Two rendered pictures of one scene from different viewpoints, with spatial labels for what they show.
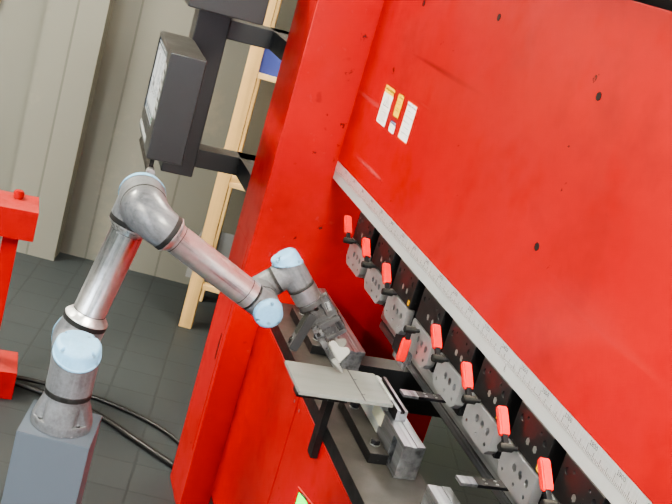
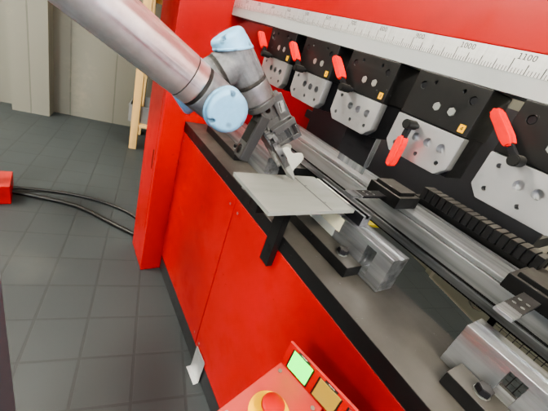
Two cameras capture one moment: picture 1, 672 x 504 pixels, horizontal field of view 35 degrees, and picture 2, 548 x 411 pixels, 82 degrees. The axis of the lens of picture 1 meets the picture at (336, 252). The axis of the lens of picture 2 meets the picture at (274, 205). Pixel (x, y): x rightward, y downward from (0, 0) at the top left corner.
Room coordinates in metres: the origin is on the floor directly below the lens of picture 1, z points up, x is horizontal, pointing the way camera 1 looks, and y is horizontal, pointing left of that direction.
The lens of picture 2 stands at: (1.96, 0.18, 1.30)
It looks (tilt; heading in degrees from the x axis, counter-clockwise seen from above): 26 degrees down; 340
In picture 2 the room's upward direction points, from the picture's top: 19 degrees clockwise
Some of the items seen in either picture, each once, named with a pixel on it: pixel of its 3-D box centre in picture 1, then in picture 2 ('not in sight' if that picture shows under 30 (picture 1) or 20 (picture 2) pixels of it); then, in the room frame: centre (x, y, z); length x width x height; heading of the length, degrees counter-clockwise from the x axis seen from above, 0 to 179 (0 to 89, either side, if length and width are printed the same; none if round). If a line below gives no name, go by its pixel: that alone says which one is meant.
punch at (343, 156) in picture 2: (403, 347); (356, 149); (2.68, -0.25, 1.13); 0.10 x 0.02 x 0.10; 20
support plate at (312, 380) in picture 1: (338, 383); (294, 192); (2.63, -0.11, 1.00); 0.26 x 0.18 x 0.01; 110
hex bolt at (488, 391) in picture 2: not in sight; (483, 390); (2.18, -0.36, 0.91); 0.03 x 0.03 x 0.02
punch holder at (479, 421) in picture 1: (501, 409); not in sight; (2.13, -0.44, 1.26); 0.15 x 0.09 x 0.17; 20
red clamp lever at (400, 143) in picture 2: (407, 344); (402, 143); (2.51, -0.24, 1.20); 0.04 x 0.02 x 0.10; 110
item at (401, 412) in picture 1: (390, 398); (339, 201); (2.66, -0.25, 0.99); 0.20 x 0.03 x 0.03; 20
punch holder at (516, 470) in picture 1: (541, 457); not in sight; (1.95, -0.51, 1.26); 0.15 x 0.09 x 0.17; 20
